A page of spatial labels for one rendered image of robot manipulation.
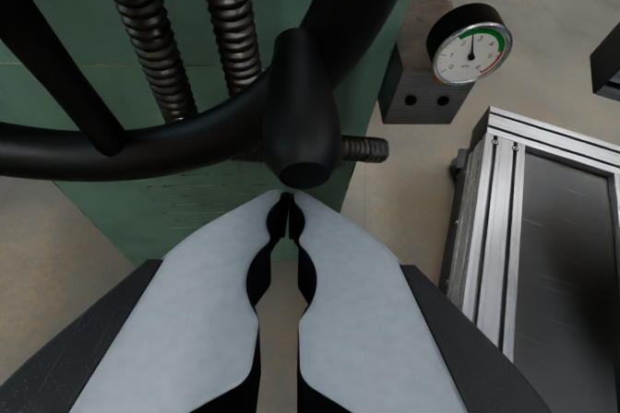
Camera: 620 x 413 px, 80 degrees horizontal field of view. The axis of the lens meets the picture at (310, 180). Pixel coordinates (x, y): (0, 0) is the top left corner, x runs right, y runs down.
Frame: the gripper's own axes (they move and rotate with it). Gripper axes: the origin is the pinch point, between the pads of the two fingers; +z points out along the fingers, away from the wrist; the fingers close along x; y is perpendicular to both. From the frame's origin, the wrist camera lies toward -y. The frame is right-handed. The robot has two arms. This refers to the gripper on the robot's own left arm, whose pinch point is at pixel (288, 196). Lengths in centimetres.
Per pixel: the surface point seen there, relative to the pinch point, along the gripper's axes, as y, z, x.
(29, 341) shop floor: 60, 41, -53
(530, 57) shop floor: 16, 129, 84
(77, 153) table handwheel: 1.9, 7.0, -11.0
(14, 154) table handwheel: 1.8, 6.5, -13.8
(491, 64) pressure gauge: -0.6, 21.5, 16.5
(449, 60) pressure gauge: -0.8, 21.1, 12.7
